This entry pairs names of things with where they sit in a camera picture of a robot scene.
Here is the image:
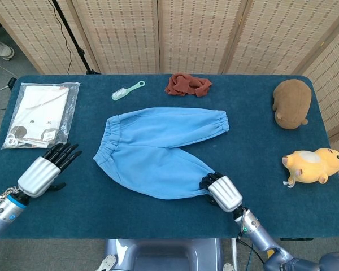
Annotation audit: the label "black and silver left hand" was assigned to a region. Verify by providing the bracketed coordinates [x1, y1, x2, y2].
[17, 143, 83, 198]

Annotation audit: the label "black and silver right hand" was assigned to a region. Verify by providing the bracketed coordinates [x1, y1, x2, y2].
[199, 171, 243, 213]

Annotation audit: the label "blue sweatpants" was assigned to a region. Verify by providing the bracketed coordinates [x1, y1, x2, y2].
[93, 106, 230, 200]

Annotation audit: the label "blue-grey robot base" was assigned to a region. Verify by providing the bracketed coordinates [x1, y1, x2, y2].
[103, 238, 224, 271]

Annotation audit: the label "white metal pole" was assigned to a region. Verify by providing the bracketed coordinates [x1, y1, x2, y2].
[231, 238, 240, 271]

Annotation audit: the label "clear bag with white garment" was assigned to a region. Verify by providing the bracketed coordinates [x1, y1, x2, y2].
[1, 82, 81, 150]

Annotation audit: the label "teal table mat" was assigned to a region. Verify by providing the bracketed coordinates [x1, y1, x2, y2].
[0, 74, 339, 241]

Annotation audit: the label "yellow hamster plush toy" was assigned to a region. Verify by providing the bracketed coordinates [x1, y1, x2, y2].
[282, 147, 339, 187]

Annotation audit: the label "brown plush toy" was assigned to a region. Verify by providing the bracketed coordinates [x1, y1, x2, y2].
[272, 79, 312, 130]

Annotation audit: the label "rust brown crumpled cloth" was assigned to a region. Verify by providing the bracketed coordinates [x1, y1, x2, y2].
[164, 73, 213, 98]

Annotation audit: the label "mint green small brush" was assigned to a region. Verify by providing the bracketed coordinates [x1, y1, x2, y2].
[111, 80, 146, 102]

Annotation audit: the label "white sneaker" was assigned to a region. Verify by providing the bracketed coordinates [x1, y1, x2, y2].
[0, 35, 15, 61]

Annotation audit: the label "black tripod stand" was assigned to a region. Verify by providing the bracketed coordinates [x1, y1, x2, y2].
[51, 0, 101, 75]

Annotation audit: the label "bamboo folding screen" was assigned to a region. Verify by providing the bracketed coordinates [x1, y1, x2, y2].
[0, 0, 339, 170]

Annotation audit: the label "white floor cable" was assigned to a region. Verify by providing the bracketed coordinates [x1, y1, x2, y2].
[0, 55, 18, 99]

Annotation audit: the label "thin black hanging cable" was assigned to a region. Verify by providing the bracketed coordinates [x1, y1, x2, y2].
[46, 0, 73, 75]

